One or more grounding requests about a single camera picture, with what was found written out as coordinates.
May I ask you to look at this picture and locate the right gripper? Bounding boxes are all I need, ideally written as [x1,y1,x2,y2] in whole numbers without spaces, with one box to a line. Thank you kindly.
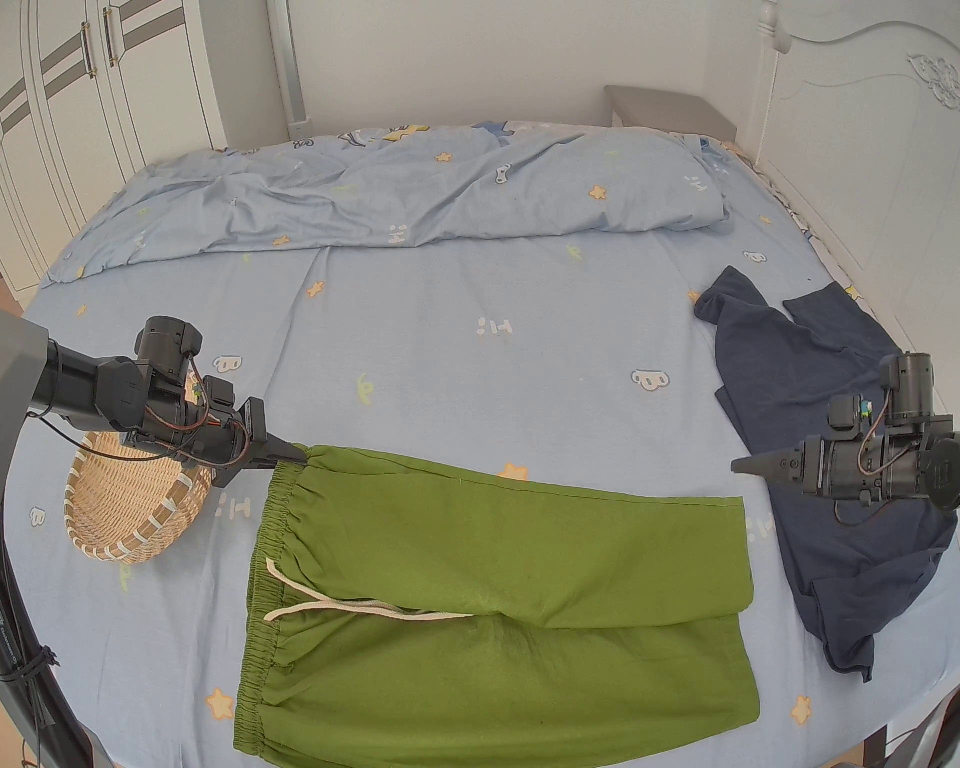
[798,433,932,504]

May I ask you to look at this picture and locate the round woven basket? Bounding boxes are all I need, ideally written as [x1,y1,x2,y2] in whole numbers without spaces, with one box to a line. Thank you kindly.
[63,431,215,565]

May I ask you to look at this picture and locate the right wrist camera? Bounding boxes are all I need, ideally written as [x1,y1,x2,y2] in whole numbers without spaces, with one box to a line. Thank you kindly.
[827,395,864,440]

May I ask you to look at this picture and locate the dark blue T-shirt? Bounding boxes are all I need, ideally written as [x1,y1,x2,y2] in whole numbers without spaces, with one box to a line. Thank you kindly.
[690,266,960,682]

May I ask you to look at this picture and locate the pale blue quilt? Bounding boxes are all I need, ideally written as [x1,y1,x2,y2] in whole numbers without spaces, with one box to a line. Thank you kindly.
[41,120,732,290]

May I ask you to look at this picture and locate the green shorts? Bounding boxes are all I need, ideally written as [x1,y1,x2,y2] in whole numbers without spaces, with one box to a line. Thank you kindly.
[234,444,762,768]

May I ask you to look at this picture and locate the bed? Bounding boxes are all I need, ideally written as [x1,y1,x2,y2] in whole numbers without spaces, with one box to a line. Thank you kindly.
[0,0,960,768]

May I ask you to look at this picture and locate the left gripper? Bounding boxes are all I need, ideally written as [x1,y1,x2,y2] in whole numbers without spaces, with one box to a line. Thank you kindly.
[180,397,272,489]

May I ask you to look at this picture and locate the white wardrobe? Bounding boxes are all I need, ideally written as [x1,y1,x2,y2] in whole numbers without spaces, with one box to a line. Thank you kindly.
[0,0,230,294]

